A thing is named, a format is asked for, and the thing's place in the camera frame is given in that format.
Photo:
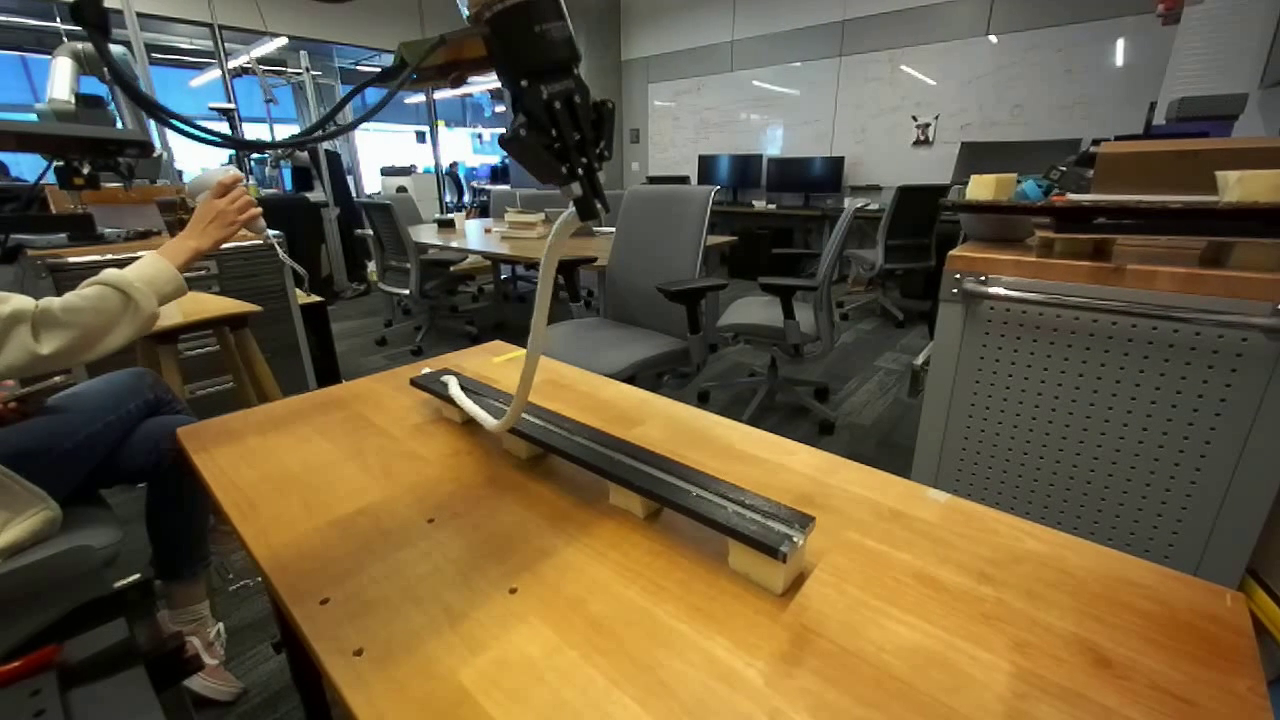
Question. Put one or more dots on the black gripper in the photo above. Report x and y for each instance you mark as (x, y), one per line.
(530, 41)

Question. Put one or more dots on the white VR controller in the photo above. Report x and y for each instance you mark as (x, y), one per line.
(213, 180)

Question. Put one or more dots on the cream sleeved forearm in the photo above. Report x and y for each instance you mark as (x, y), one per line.
(82, 320)

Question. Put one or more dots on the teal green object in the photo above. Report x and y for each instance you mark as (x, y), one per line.
(1038, 184)

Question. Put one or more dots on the operator's bare hand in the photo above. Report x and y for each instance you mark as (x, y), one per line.
(213, 224)

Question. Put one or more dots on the stack of books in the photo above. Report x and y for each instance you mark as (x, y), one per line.
(525, 224)

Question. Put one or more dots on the grey mesh office chair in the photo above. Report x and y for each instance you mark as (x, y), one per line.
(767, 312)
(654, 254)

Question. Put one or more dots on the long wooden office table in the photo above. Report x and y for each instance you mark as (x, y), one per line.
(465, 243)

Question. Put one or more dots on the black computer monitor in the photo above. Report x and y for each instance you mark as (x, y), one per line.
(731, 175)
(807, 175)

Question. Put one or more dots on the dark office chair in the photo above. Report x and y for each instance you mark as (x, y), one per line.
(403, 266)

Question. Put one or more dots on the small pale wooden block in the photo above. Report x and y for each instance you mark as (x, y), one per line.
(632, 503)
(520, 450)
(455, 413)

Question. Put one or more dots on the grey drawer unit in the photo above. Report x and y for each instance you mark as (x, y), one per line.
(252, 305)

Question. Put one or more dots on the black office chair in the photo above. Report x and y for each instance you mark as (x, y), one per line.
(913, 243)

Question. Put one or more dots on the round wooden stool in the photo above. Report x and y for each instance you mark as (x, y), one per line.
(201, 312)

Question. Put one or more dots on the yellow foam block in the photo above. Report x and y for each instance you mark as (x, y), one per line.
(991, 189)
(1251, 184)

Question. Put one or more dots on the dark flat monitor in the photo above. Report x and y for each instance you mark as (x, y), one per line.
(1016, 160)

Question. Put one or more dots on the large pale wooden block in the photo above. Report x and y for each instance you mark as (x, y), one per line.
(767, 568)

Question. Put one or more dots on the white lamp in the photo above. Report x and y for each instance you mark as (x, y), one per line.
(63, 80)

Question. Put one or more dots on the wooden support block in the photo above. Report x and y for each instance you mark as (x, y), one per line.
(1075, 244)

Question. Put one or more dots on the person's jeans clad legs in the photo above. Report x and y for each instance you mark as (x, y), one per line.
(82, 424)

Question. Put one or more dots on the wooden cabinet top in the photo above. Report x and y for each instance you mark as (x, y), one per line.
(1121, 274)

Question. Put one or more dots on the grey perforated metal cabinet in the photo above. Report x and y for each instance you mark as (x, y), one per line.
(1092, 413)

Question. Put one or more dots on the brown cardboard box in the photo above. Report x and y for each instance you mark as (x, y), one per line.
(1174, 165)

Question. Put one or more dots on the white sneaker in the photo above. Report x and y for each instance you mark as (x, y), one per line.
(201, 652)

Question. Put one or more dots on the beige cushion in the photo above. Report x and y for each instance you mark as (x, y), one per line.
(27, 513)

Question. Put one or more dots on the grey padded chair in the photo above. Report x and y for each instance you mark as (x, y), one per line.
(55, 575)

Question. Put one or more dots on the yellow floor strip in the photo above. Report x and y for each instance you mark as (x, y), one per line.
(1267, 610)

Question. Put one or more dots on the long black grooved rail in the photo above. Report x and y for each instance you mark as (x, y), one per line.
(627, 466)

